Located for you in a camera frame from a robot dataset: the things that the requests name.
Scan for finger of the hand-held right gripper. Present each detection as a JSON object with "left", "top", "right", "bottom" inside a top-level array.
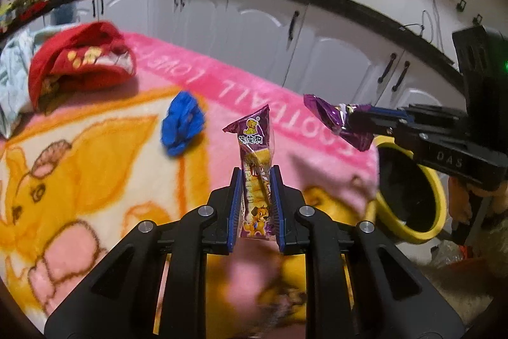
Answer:
[
  {"left": 367, "top": 104, "right": 416, "bottom": 122},
  {"left": 347, "top": 110, "right": 402, "bottom": 137}
]

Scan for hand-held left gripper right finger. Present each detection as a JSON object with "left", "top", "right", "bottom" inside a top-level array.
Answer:
[{"left": 271, "top": 165, "right": 465, "bottom": 339}]

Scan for purple wrapper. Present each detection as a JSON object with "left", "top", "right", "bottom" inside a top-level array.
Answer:
[{"left": 303, "top": 93, "right": 375, "bottom": 153}]

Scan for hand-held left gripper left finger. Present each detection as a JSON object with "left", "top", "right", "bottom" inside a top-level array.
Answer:
[{"left": 43, "top": 166, "right": 244, "bottom": 339}]

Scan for purple snack packet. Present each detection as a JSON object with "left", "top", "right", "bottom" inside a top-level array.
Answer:
[{"left": 222, "top": 104, "right": 277, "bottom": 241}]

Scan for white cable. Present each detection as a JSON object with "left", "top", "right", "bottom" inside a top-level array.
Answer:
[{"left": 404, "top": 0, "right": 448, "bottom": 54}]

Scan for red rag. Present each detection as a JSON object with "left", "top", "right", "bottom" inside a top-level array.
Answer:
[{"left": 16, "top": 1, "right": 47, "bottom": 20}]

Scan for blue crumpled plastic bag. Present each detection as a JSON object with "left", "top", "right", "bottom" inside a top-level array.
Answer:
[{"left": 160, "top": 90, "right": 206, "bottom": 157}]

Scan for person's right hand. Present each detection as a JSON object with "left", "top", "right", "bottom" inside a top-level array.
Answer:
[{"left": 448, "top": 176, "right": 508, "bottom": 228}]

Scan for red cloth with gold print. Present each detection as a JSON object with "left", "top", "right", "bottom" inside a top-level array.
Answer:
[{"left": 29, "top": 21, "right": 138, "bottom": 113}]

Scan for yellow bin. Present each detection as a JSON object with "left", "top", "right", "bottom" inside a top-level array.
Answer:
[{"left": 365, "top": 135, "right": 449, "bottom": 243}]

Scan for white kitchen cabinets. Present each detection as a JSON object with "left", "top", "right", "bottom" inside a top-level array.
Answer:
[{"left": 40, "top": 0, "right": 470, "bottom": 114}]

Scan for light blue cloth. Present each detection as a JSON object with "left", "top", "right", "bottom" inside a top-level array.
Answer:
[{"left": 0, "top": 25, "right": 77, "bottom": 139}]

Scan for printed blanket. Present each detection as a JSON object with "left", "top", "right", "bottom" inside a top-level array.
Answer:
[{"left": 0, "top": 31, "right": 380, "bottom": 329}]

